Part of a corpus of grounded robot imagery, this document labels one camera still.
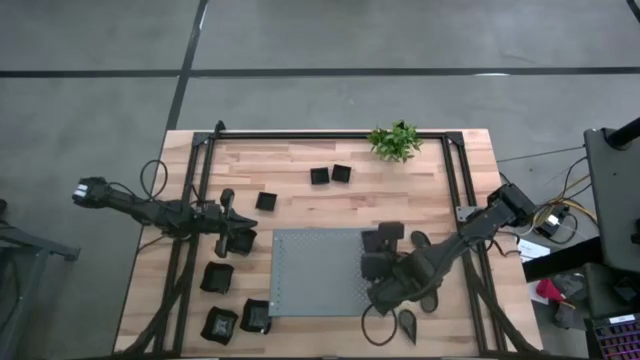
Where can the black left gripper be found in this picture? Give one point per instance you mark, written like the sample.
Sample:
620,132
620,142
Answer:
226,220

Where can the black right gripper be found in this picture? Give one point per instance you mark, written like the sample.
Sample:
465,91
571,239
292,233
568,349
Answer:
377,267

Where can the black square flared bowl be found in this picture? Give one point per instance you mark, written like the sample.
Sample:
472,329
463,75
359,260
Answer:
246,242
217,277
256,316
219,325

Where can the small black square dish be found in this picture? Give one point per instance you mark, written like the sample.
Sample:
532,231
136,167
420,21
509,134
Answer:
319,175
341,173
266,201

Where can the black leaf-shaped mini plate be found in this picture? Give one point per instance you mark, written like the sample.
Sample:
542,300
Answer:
429,303
420,238
407,325

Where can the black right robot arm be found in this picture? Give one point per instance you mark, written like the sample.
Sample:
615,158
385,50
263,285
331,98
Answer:
475,227

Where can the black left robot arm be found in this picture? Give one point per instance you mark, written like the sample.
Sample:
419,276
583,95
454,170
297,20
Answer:
150,210

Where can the grey perforated metal shelf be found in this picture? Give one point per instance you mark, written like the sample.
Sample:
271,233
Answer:
320,272

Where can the grey mounting plate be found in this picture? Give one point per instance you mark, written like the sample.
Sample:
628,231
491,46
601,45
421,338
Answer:
466,214

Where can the green plant in white pot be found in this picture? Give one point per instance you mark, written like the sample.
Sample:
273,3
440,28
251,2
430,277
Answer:
395,144

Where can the white paper sheet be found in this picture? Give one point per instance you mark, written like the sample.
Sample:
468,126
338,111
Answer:
532,248

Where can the black power box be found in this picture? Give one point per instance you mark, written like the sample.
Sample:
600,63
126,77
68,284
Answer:
550,226

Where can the red cloth object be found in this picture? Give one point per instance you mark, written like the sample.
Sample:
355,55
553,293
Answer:
547,290

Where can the black diagonal stand beam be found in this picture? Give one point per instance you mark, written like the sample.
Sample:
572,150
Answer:
560,260

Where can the grey metal stand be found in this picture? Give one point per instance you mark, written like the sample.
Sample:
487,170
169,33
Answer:
30,247

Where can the laptop with lit keyboard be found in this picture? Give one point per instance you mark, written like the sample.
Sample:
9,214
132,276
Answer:
617,340

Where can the black aluminium table frame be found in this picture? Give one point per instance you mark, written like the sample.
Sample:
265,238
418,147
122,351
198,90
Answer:
325,135

